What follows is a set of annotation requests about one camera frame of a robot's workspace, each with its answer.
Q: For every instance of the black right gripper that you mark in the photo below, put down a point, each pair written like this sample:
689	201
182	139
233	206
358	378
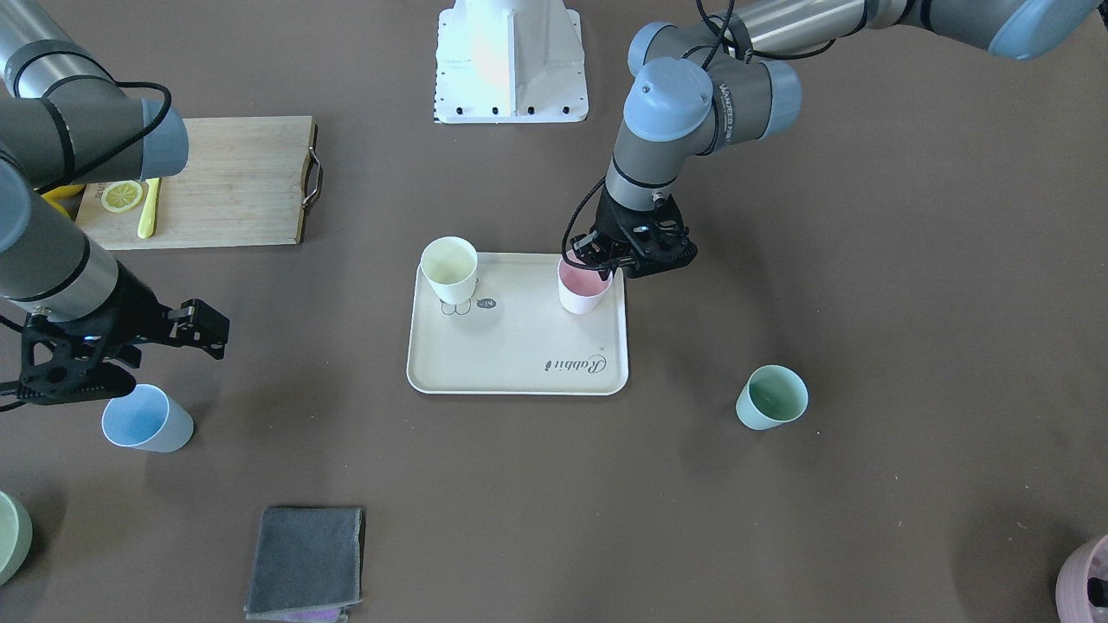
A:
132	312

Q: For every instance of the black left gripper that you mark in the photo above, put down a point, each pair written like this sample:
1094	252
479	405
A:
608	223

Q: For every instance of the pink plastic cup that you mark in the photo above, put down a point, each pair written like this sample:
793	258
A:
579	289

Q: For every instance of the light blue plastic cup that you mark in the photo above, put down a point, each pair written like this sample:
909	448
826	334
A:
147	419

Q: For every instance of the cream yellow plastic cup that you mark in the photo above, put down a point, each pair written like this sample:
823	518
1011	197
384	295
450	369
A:
449	264

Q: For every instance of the mint green plastic cup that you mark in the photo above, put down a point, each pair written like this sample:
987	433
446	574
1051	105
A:
772	396

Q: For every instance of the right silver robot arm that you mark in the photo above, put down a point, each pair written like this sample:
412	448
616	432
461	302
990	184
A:
68	121

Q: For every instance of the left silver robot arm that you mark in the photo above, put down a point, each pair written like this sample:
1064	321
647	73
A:
728	79

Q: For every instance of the beige rabbit print tray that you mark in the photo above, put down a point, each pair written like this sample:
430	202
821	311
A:
514	338

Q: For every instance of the yellow plastic knife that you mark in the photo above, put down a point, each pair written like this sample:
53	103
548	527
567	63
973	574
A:
147	220

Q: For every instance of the lower lemon half slice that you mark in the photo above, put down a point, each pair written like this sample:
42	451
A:
118	197

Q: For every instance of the upper whole yellow lemon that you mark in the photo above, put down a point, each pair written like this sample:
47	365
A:
63	199

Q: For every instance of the bamboo cutting board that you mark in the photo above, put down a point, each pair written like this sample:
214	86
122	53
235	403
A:
244	185

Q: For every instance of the pale green bowl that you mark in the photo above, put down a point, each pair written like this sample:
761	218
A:
16	536

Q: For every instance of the grey folded cloth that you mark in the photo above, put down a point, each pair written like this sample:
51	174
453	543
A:
307	564

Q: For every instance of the pink mixing bowl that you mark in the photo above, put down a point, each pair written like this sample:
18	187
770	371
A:
1080	586

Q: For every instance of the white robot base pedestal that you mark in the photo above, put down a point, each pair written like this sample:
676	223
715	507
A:
516	62

